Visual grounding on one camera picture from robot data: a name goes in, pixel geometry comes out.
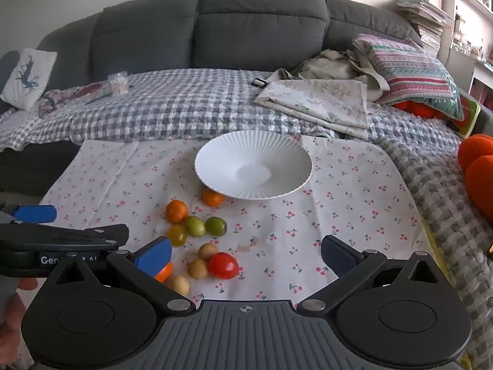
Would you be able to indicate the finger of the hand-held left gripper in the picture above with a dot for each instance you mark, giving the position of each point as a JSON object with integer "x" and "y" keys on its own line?
{"x": 57, "y": 237}
{"x": 36, "y": 214}

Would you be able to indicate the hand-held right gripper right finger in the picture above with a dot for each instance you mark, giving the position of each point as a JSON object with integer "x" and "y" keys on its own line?
{"x": 341, "y": 256}

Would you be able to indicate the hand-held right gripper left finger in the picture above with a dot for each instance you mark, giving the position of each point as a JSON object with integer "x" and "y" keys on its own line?
{"x": 154, "y": 257}

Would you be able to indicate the orange mandarin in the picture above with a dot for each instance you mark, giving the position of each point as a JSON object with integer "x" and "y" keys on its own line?
{"x": 164, "y": 273}
{"x": 213, "y": 197}
{"x": 176, "y": 211}

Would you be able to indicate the yellow-green tomato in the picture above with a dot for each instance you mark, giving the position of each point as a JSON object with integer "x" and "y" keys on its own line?
{"x": 177, "y": 236}

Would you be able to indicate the beige round fruit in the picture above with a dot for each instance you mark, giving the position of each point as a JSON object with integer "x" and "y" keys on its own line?
{"x": 180, "y": 285}
{"x": 208, "y": 251}
{"x": 197, "y": 268}

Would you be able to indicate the red tomato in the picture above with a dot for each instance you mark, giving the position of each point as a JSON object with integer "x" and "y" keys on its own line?
{"x": 223, "y": 266}

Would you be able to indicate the white ribbed plate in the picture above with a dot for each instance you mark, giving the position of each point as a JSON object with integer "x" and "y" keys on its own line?
{"x": 254, "y": 169}

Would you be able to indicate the person's left hand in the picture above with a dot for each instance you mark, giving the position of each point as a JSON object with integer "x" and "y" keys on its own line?
{"x": 17, "y": 316}

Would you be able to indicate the cherry print cloth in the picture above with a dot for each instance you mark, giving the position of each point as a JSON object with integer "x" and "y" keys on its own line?
{"x": 346, "y": 219}

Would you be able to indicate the green round fruit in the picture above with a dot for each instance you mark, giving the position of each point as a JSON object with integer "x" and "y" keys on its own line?
{"x": 216, "y": 225}
{"x": 194, "y": 225}

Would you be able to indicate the dark patterned cloth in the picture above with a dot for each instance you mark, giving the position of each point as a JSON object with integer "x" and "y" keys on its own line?
{"x": 61, "y": 98}

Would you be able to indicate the grey knitted blanket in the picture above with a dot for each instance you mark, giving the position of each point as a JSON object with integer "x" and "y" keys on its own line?
{"x": 435, "y": 169}

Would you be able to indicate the black pen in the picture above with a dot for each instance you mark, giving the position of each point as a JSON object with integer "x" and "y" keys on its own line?
{"x": 96, "y": 99}

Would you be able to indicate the white pillow with blue print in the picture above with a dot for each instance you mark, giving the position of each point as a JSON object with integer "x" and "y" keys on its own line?
{"x": 27, "y": 77}

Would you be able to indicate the clear plastic cup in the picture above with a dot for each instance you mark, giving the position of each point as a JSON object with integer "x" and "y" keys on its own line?
{"x": 118, "y": 83}

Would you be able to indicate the grey checkered blanket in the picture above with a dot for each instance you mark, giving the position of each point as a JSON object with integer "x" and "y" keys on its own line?
{"x": 185, "y": 104}

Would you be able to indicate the folded floral cloth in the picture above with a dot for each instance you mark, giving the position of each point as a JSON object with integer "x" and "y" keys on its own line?
{"x": 319, "y": 100}

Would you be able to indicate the beige tote bag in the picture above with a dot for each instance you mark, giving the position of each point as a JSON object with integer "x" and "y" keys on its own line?
{"x": 331, "y": 67}

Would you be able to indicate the green and red book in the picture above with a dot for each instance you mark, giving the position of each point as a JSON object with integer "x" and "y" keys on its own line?
{"x": 468, "y": 115}

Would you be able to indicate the small black object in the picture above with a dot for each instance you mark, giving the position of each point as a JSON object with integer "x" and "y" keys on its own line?
{"x": 259, "y": 82}

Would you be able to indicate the striped patterned pillow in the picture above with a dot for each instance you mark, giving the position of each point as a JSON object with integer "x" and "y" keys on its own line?
{"x": 412, "y": 73}

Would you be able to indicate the grey sofa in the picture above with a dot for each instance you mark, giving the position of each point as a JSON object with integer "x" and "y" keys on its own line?
{"x": 262, "y": 27}

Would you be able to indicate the stack of magazines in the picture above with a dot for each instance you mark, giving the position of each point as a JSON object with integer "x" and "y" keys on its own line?
{"x": 423, "y": 23}

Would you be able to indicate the white bookshelf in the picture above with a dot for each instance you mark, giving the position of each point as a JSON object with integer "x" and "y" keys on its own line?
{"x": 473, "y": 7}

